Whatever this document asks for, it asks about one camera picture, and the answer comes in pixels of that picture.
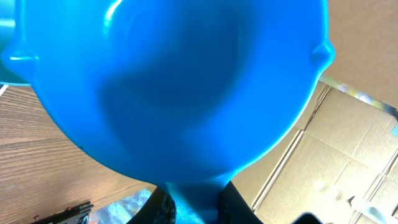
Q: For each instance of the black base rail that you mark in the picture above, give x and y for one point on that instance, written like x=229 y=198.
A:
x=79 y=214

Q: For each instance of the flattened cardboard box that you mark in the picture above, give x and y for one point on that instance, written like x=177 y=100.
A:
x=339 y=158

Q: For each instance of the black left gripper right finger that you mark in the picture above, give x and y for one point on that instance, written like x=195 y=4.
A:
x=232 y=208

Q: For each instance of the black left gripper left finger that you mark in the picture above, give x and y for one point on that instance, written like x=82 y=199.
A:
x=160 y=208

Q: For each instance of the cardboard backdrop panel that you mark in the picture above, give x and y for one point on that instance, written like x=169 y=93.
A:
x=364 y=35

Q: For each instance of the blue plastic measuring scoop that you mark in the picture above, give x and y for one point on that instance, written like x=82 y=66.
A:
x=182 y=94

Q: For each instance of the teal blue bowl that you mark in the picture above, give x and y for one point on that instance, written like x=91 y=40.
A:
x=7 y=17

